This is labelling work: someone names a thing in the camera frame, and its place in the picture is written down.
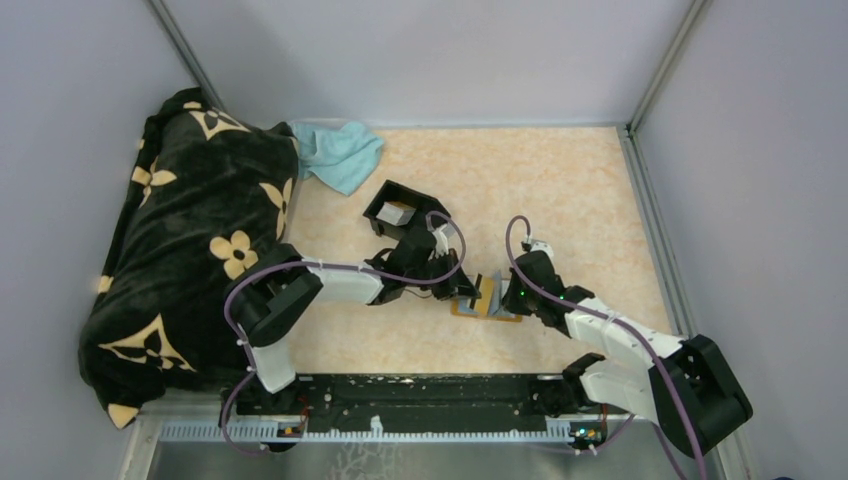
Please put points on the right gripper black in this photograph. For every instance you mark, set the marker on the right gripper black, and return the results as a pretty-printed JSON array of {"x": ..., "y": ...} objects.
[{"x": 510, "y": 300}]

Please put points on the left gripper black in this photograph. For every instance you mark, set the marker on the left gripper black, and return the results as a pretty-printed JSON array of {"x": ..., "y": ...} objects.
[{"x": 458, "y": 287}]

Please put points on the tan leather card holder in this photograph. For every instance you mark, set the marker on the tan leather card holder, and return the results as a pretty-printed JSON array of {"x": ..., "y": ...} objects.
[{"x": 488, "y": 305}]

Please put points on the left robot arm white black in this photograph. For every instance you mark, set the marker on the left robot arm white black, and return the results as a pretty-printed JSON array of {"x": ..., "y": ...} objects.
[{"x": 264, "y": 303}]

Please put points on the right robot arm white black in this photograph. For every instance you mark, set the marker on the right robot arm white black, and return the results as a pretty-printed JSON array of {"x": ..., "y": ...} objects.
[{"x": 683, "y": 386}]

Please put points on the silver cards in tray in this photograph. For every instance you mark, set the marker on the silver cards in tray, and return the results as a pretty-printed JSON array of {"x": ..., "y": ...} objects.
[{"x": 395, "y": 213}]

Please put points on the black card tray box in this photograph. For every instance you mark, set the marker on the black card tray box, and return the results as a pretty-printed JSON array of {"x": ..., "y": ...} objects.
[{"x": 394, "y": 191}]

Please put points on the light blue cloth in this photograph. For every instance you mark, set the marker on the light blue cloth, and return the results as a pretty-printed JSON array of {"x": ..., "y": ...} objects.
[{"x": 342, "y": 158}]

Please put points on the black floral blanket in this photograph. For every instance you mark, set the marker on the black floral blanket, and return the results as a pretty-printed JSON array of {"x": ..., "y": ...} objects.
[{"x": 208, "y": 198}]

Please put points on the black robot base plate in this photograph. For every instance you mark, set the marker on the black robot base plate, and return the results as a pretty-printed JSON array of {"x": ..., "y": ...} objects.
[{"x": 419, "y": 404}]

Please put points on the aluminium frame rail front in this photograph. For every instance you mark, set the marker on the aluminium frame rail front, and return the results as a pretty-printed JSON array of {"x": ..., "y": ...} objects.
[{"x": 188, "y": 423}]

